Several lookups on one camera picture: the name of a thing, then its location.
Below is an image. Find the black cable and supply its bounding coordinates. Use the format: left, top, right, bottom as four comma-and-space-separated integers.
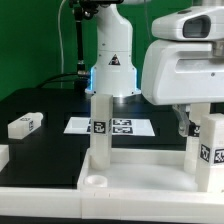
35, 72, 91, 90

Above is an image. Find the white left wall block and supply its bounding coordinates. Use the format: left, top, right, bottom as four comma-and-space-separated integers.
0, 145, 9, 172

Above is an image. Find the white desk top tray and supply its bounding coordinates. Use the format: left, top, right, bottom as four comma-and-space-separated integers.
77, 148, 224, 204

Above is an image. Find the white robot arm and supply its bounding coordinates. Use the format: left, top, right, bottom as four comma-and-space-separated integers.
87, 0, 224, 136

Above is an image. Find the white front wall fence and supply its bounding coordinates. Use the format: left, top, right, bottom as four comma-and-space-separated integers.
0, 187, 224, 224

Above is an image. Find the white marker sheet with tags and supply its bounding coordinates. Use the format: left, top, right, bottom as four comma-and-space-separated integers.
64, 117, 155, 136

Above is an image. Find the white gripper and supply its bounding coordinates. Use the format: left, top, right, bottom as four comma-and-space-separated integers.
141, 40, 224, 137

